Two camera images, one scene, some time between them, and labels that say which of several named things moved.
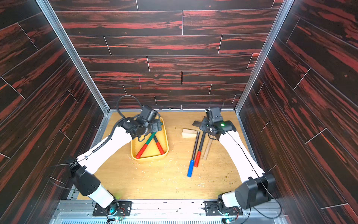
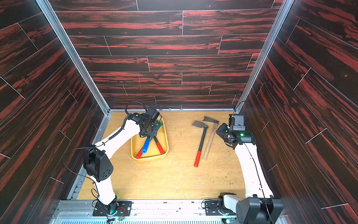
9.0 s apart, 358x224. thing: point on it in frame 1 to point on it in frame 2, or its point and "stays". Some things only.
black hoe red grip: [158, 145] stays
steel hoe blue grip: [190, 133] to [146, 144]
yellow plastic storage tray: [152, 151] stays
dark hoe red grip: [197, 123] stays
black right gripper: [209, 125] to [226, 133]
